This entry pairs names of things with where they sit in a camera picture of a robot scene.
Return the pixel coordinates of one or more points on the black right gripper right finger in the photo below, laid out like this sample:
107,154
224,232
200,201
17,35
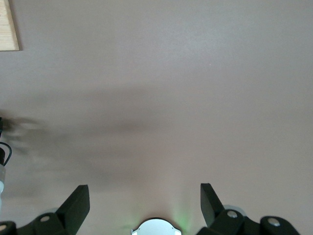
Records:
215,215

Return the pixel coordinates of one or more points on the bamboo cutting board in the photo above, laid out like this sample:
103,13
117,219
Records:
7,24

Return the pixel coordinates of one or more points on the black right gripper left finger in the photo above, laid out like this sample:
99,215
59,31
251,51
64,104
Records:
71,213

